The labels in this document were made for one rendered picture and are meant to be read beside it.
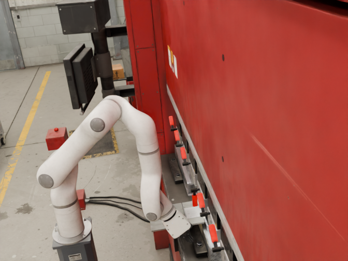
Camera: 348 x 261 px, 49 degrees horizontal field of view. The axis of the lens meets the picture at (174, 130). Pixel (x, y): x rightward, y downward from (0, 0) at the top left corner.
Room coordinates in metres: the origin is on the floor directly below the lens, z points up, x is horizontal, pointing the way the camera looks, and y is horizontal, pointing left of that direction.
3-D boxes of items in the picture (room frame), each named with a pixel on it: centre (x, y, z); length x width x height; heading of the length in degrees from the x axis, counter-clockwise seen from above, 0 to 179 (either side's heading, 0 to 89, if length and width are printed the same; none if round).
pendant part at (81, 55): (2.73, 0.62, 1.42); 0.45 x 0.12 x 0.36; 177
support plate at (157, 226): (1.56, 0.03, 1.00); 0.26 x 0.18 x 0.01; 97
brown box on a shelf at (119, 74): (4.00, 0.59, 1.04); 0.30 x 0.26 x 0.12; 8
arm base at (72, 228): (1.50, 0.54, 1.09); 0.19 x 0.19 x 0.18
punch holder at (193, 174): (1.60, -0.11, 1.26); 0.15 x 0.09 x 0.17; 7
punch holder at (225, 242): (1.01, -0.18, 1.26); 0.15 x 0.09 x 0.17; 7
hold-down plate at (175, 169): (2.17, 0.01, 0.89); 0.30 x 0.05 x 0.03; 7
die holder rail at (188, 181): (2.13, -0.05, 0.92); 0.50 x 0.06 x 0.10; 7
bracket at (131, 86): (2.84, 0.31, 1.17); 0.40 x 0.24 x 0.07; 7
